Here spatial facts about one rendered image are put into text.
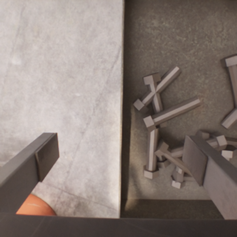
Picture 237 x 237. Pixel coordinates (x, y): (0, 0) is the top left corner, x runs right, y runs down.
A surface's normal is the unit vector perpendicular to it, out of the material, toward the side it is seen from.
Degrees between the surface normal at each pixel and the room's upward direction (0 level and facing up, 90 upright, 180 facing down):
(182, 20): 0
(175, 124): 0
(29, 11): 0
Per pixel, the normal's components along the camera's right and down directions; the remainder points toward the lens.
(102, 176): -0.02, 0.29
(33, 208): 0.67, -0.71
